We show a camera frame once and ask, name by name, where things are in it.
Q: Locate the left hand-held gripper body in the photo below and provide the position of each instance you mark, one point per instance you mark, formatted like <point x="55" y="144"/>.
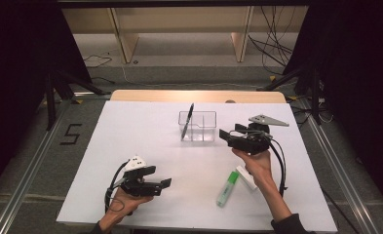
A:
<point x="143" y="188"/>

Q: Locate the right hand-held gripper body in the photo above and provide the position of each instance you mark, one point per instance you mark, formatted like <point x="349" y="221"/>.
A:
<point x="250" y="143"/>

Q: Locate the clear plastic organizer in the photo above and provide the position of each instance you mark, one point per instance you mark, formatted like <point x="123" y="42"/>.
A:
<point x="205" y="128"/>

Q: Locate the white plastic tube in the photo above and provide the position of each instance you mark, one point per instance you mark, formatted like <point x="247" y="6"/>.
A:
<point x="245" y="176"/>

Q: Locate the black pen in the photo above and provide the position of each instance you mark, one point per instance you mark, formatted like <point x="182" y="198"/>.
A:
<point x="187" y="122"/>

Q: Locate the person's right hand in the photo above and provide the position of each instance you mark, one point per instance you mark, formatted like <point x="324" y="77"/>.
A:
<point x="260" y="167"/>

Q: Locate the person's left hand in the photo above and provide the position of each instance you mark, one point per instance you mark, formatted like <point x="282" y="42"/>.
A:
<point x="121" y="208"/>

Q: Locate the white foam board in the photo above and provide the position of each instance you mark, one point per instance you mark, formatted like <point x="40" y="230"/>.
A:
<point x="179" y="162"/>

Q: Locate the green highlighter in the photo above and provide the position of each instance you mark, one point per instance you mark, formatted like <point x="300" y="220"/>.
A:
<point x="226" y="190"/>

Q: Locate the light wooden table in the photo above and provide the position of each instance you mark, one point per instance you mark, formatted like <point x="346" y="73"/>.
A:
<point x="179" y="96"/>

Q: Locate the black stand legs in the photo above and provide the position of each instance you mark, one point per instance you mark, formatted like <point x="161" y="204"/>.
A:
<point x="51" y="104"/>
<point x="315" y="97"/>

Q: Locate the wooden panel leg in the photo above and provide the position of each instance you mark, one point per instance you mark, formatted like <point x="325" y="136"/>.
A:
<point x="242" y="35"/>
<point x="125" y="39"/>

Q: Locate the black curtain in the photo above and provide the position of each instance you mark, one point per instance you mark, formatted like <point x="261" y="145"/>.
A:
<point x="17" y="81"/>
<point x="358" y="81"/>

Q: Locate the black metal bar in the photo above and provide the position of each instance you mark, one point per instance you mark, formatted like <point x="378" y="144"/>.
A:
<point x="179" y="3"/>

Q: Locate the aluminium floor rail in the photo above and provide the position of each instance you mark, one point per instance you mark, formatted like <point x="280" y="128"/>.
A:
<point x="23" y="182"/>
<point x="341" y="175"/>

